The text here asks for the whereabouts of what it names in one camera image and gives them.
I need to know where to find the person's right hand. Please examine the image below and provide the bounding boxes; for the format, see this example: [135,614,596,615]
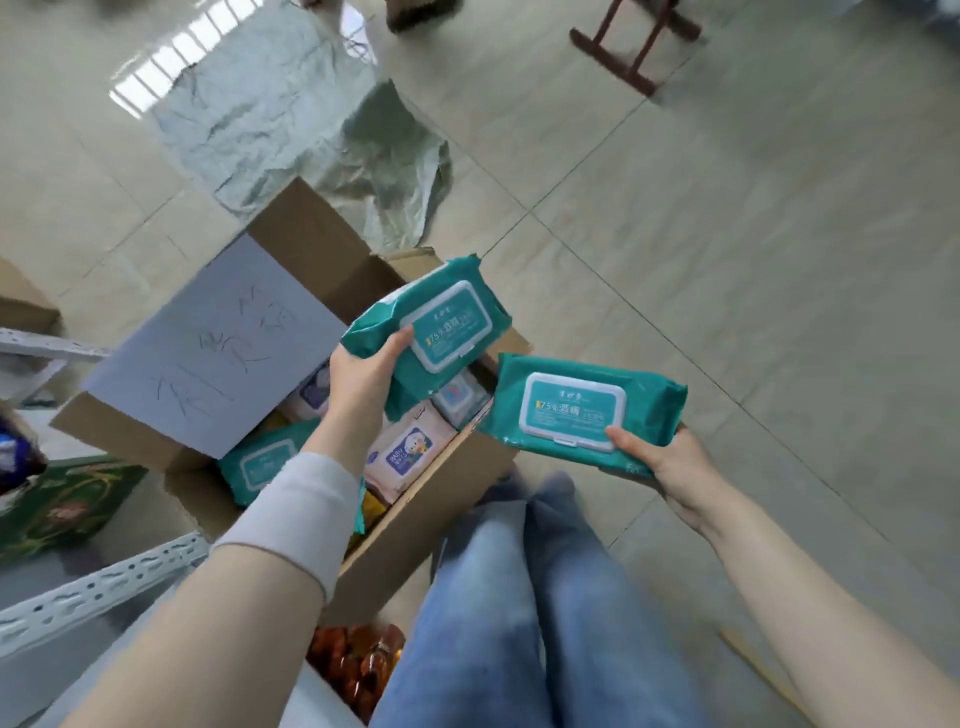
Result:
[604,424,723,538]

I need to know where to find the person's left hand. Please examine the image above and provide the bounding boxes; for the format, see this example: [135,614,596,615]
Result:
[322,326,415,460]

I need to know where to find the teal wet wipes pack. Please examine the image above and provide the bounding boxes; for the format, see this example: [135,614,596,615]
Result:
[477,352,690,481]
[340,253,513,423]
[218,418,324,509]

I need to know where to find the person's left forearm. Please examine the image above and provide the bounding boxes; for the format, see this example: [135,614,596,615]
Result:
[63,438,369,728]

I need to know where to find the person's right forearm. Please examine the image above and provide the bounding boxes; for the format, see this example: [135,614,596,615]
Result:
[701,495,960,728]

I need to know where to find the white blue wipes pack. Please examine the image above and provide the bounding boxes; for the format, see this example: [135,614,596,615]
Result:
[430,366,493,431]

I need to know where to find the white purple wipes pack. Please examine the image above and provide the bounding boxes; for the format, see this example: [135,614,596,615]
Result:
[279,361,334,425]

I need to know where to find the pink baby wipes pack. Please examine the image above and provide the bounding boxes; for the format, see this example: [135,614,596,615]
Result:
[363,399,459,506]

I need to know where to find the yellow packet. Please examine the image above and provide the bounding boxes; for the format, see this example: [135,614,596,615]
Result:
[346,480,391,558]

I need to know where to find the white paper sheet with scribbles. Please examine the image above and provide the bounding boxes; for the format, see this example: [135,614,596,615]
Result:
[81,233,349,461]

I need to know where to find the white wrist sleeve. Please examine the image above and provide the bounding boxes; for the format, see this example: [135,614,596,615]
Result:
[212,451,364,605]

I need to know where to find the person's blue jeans legs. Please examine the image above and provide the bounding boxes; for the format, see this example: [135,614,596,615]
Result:
[369,471,710,728]

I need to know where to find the grey woven plastic sack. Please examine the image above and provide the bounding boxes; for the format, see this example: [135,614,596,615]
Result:
[148,0,454,256]

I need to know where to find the orange bottles pack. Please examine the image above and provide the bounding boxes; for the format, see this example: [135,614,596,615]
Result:
[307,622,407,726]

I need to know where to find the green printed box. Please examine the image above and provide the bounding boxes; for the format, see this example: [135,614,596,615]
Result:
[0,454,150,567]

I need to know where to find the small brown cardboard box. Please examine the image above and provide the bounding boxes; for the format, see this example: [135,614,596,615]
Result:
[0,257,63,336]

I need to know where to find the dark red wooden stand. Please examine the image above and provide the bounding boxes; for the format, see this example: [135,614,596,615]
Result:
[568,0,704,99]

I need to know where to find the blue snack packet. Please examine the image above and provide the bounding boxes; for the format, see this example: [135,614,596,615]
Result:
[0,411,48,496]

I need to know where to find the white metal shelf rail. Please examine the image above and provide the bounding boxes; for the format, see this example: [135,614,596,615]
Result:
[0,531,211,661]

